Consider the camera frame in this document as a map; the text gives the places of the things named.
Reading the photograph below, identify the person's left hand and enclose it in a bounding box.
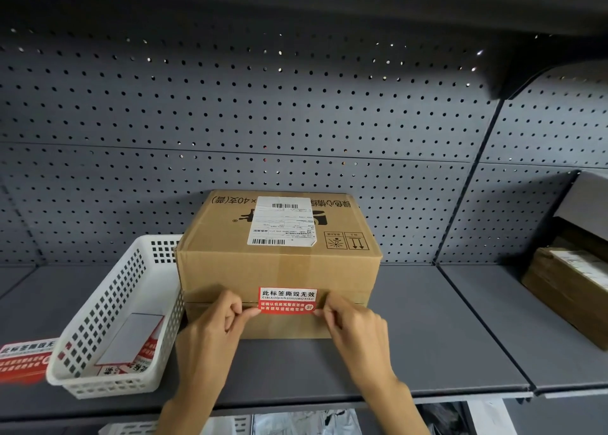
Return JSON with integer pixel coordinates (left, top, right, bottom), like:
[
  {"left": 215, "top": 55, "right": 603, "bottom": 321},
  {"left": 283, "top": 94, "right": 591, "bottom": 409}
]
[{"left": 173, "top": 289, "right": 262, "bottom": 399}]

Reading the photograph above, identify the person's right hand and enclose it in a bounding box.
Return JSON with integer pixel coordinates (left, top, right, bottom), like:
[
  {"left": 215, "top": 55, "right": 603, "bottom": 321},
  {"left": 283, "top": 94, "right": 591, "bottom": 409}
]
[{"left": 316, "top": 291, "right": 399, "bottom": 395}]

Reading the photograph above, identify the red seal sticker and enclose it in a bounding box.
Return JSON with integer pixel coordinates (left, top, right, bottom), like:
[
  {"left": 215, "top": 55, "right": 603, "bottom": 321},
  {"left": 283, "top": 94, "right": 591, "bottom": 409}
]
[{"left": 245, "top": 286, "right": 325, "bottom": 316}]

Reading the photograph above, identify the person's right forearm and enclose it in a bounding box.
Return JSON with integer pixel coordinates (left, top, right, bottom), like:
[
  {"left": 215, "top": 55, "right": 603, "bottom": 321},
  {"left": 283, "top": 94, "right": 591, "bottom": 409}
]
[{"left": 350, "top": 375, "right": 431, "bottom": 435}]

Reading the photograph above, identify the person's left forearm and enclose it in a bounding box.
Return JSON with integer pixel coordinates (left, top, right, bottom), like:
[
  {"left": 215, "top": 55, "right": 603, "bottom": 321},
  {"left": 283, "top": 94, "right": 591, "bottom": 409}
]
[{"left": 154, "top": 381, "right": 229, "bottom": 435}]

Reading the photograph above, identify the brown cardboard box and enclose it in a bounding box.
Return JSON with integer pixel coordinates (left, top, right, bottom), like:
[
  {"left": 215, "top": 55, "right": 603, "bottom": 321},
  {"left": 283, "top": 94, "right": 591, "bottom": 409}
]
[{"left": 175, "top": 190, "right": 383, "bottom": 341}]

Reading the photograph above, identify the white shipping label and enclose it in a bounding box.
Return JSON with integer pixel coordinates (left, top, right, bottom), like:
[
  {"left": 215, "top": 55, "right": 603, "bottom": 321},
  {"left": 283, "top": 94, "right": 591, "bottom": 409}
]
[{"left": 246, "top": 196, "right": 318, "bottom": 248}]

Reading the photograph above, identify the clear plastic bag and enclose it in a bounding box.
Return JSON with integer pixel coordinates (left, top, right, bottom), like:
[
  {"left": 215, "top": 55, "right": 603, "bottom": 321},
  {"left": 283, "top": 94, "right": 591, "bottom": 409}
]
[{"left": 252, "top": 408, "right": 363, "bottom": 435}]

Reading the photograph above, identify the red sticker sheet in basket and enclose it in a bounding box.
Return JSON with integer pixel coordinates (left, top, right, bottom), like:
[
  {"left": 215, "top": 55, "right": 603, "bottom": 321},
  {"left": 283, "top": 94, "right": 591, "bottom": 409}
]
[{"left": 94, "top": 336, "right": 161, "bottom": 376}]

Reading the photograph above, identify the white sticker backing sheet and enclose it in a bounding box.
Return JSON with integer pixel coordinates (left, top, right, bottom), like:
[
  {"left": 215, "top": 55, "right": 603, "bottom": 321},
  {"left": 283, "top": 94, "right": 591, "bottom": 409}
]
[{"left": 94, "top": 313, "right": 165, "bottom": 367}]

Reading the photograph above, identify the grey metal shelf board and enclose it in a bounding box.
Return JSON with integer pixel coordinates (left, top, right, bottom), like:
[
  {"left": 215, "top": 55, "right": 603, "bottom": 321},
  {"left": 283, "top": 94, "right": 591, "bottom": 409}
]
[
  {"left": 0, "top": 263, "right": 535, "bottom": 421},
  {"left": 436, "top": 263, "right": 608, "bottom": 399}
]

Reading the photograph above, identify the white plastic basket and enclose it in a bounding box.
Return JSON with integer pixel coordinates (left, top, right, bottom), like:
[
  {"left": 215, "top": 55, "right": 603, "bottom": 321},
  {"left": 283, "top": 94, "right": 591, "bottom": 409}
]
[{"left": 46, "top": 234, "right": 186, "bottom": 400}]

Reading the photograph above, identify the white paper sheet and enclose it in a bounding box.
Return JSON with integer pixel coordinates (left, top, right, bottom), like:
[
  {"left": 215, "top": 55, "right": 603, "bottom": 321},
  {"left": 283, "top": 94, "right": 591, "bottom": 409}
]
[{"left": 467, "top": 399, "right": 519, "bottom": 435}]

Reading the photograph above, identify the grey pegboard back panel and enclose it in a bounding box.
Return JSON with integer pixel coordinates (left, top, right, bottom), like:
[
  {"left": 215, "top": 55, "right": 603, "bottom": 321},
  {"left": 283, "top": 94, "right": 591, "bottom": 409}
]
[
  {"left": 0, "top": 20, "right": 502, "bottom": 265},
  {"left": 436, "top": 59, "right": 608, "bottom": 265}
]

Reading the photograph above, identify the open brown carton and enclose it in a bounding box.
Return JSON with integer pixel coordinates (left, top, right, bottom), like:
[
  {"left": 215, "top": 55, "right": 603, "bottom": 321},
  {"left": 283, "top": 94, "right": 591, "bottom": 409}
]
[{"left": 521, "top": 170, "right": 608, "bottom": 351}]

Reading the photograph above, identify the white label on carton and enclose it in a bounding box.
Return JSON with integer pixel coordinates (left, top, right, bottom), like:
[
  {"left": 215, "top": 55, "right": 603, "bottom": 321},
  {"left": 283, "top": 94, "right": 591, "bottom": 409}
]
[{"left": 548, "top": 249, "right": 608, "bottom": 289}]

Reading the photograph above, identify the dark overhead shelf board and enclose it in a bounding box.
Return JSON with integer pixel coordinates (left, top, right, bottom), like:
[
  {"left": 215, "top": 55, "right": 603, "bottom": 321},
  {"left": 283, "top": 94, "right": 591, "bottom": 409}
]
[{"left": 0, "top": 0, "right": 608, "bottom": 101}]

